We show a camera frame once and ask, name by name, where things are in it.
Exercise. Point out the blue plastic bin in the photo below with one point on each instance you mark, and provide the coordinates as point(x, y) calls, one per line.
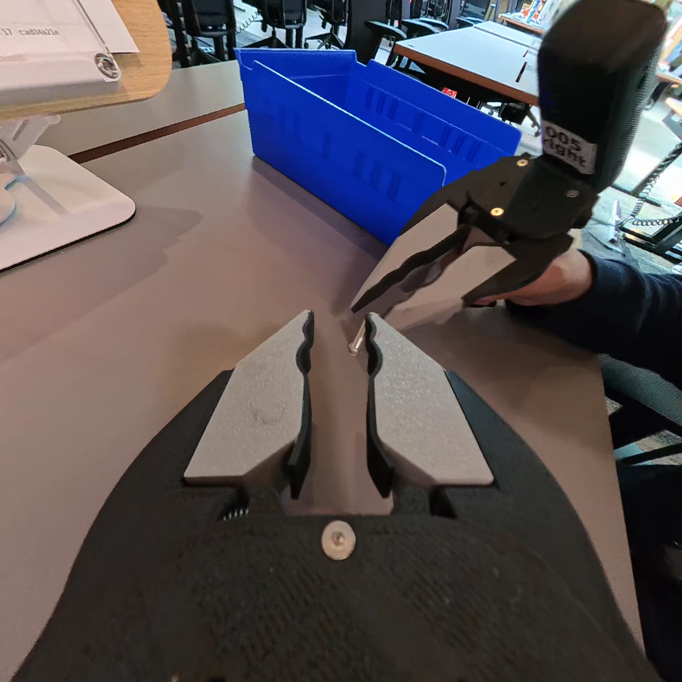
point(330, 149)

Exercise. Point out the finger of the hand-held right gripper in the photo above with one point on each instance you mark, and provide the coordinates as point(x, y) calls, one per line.
point(405, 255)
point(458, 277)

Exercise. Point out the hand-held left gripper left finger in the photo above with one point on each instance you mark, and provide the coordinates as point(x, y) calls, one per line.
point(255, 415)

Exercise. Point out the white monitor stand base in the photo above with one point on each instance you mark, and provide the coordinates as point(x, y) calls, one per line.
point(64, 213)

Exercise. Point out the silver bolt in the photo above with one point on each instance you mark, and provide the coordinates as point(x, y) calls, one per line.
point(356, 341)

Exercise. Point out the person's right forearm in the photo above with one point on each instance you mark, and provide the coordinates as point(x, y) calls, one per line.
point(639, 314)

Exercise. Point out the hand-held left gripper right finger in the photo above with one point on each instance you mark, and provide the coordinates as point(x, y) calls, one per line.
point(421, 415)

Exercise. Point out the grey office table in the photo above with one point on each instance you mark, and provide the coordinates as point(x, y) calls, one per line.
point(469, 58)

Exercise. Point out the wooden board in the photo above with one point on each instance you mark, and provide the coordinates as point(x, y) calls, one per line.
point(144, 80)

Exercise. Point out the black mesh office chair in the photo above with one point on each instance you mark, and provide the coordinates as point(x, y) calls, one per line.
point(644, 394)

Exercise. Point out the person's right hand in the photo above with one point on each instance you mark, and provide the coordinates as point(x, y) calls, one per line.
point(559, 282)

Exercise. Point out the white paper sign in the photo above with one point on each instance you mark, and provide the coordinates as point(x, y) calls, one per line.
point(53, 64)

